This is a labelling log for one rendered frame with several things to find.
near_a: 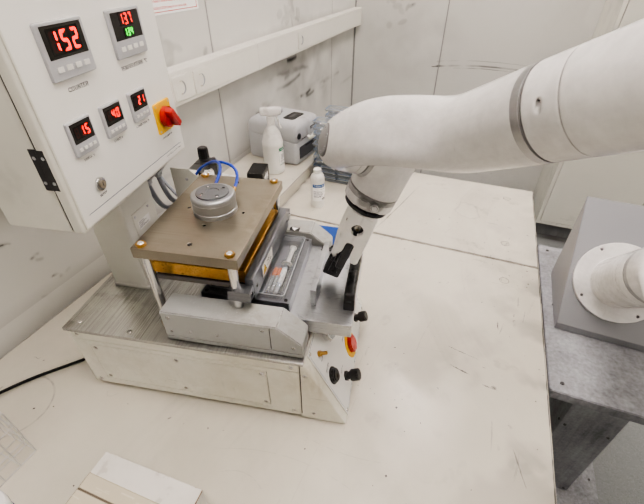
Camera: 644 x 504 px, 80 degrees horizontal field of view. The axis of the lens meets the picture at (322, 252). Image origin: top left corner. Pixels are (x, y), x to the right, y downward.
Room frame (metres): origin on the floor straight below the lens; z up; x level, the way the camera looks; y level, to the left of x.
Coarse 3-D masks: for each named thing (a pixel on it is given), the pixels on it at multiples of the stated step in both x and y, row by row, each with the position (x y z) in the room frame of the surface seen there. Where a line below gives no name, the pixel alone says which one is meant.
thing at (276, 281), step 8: (288, 240) 0.66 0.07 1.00; (296, 240) 0.66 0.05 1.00; (280, 248) 0.63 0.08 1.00; (288, 248) 0.63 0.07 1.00; (296, 248) 0.63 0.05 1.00; (280, 256) 0.61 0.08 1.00; (288, 256) 0.61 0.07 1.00; (296, 256) 0.61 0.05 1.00; (272, 264) 0.58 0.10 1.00; (280, 264) 0.58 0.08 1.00; (288, 264) 0.58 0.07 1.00; (272, 272) 0.56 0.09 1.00; (280, 272) 0.56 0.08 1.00; (288, 272) 0.56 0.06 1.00; (264, 280) 0.53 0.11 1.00; (272, 280) 0.53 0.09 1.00; (280, 280) 0.53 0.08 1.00; (288, 280) 0.53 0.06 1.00; (264, 288) 0.51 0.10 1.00; (272, 288) 0.51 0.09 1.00; (280, 288) 0.51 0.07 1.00
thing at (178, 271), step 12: (264, 228) 0.62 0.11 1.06; (252, 252) 0.55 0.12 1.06; (156, 264) 0.52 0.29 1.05; (168, 264) 0.52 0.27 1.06; (180, 264) 0.51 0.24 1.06; (168, 276) 0.52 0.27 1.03; (180, 276) 0.52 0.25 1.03; (192, 276) 0.51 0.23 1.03; (204, 276) 0.51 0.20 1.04; (216, 276) 0.50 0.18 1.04; (228, 276) 0.50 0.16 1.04; (240, 276) 0.50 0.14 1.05
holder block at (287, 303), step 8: (304, 248) 0.64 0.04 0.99; (304, 256) 0.62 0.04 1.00; (304, 264) 0.61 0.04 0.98; (296, 272) 0.57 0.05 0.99; (296, 280) 0.54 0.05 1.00; (208, 288) 0.52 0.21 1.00; (288, 288) 0.52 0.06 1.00; (296, 288) 0.54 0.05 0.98; (208, 296) 0.51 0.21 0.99; (216, 296) 0.51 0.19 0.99; (224, 296) 0.50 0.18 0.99; (288, 296) 0.50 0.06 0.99; (264, 304) 0.49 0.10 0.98; (272, 304) 0.49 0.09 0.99; (280, 304) 0.49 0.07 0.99; (288, 304) 0.48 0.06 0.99
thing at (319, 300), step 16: (320, 256) 0.60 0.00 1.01; (304, 272) 0.60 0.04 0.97; (320, 272) 0.55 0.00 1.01; (304, 288) 0.55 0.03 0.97; (320, 288) 0.55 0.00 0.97; (336, 288) 0.55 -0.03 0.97; (304, 304) 0.51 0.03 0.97; (320, 304) 0.51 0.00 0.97; (336, 304) 0.51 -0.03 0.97; (304, 320) 0.47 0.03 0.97; (320, 320) 0.47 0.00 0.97; (336, 320) 0.47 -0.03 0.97; (352, 320) 0.47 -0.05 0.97
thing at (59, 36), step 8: (72, 24) 0.58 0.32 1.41; (48, 32) 0.53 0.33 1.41; (56, 32) 0.55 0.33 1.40; (64, 32) 0.56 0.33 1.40; (72, 32) 0.57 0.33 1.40; (48, 40) 0.53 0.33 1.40; (56, 40) 0.54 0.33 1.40; (64, 40) 0.56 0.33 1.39; (72, 40) 0.57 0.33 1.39; (80, 40) 0.58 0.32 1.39; (56, 48) 0.54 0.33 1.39; (64, 48) 0.55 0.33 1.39; (72, 48) 0.56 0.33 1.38; (80, 48) 0.58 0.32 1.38; (56, 56) 0.53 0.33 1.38
